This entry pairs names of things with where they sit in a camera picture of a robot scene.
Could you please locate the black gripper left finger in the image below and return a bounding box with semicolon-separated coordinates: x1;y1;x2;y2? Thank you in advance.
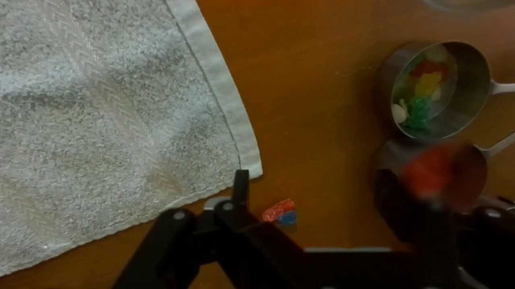
111;169;307;289

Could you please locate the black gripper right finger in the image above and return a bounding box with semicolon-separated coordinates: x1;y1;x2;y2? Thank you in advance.
373;167;515;289

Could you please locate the red and blue gummy bear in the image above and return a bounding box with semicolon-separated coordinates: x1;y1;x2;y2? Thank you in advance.
260;196;299;226

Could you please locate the white terry cloth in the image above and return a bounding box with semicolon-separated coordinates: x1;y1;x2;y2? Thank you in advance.
0;0;264;279

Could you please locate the red gummy candy heap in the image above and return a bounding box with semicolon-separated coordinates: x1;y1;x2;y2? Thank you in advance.
400;143;460;199

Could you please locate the green gummy bear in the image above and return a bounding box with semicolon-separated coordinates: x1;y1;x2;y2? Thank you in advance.
404;95;434;130

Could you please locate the white gummy bear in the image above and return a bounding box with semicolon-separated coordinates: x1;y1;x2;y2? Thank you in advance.
391;98;412;125

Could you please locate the yellow gummy bear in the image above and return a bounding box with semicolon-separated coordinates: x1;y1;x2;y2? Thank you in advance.
415;71;444;101

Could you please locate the medium steel measuring cup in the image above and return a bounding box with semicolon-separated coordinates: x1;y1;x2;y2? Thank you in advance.
373;133;515;215

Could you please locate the small steel measuring cup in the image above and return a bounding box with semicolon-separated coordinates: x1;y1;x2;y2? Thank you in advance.
376;39;515;145

